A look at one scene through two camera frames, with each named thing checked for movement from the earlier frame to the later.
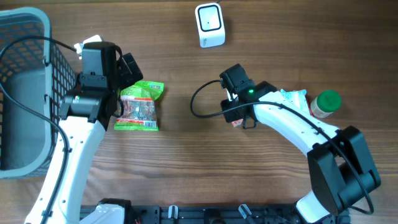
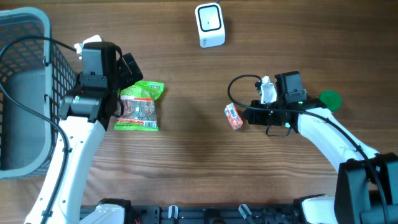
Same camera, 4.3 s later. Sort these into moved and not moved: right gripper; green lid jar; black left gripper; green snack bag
Moved: right gripper
Not moved: green lid jar; black left gripper; green snack bag
